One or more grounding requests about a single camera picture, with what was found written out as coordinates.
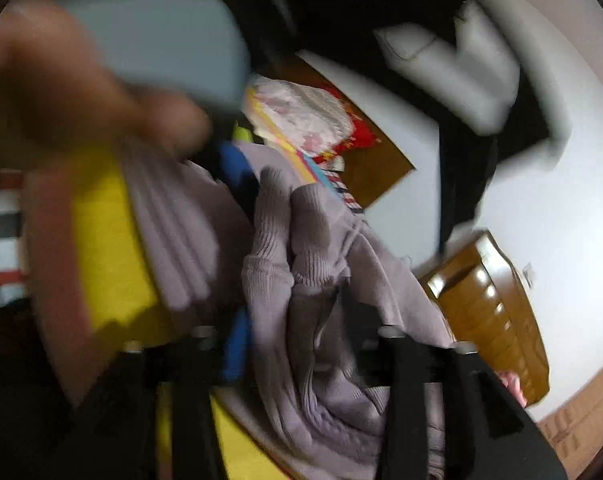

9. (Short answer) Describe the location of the pink floral quilt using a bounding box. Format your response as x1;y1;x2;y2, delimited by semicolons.
244;76;355;157

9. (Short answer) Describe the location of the red embroidered pillow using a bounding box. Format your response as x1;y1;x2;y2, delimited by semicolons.
312;84;381;164

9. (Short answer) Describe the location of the glossy brown padded headboard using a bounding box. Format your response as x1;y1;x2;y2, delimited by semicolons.
420;230;550;405

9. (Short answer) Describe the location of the red checked bed sheet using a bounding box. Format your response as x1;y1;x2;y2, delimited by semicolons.
0;169;28;308

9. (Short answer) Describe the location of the white wall socket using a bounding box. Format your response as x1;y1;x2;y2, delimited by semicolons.
522;263;537;289

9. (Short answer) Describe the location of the dark brown flat headboard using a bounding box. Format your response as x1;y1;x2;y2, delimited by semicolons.
260;56;414;209

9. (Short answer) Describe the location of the colourful striped blanket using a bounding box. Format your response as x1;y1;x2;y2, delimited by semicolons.
22;86;343;480

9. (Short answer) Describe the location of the pink fleece blanket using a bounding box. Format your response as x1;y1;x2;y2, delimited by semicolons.
498;372;528;408

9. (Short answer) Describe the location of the person's left hand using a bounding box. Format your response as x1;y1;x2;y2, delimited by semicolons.
0;0;212;170

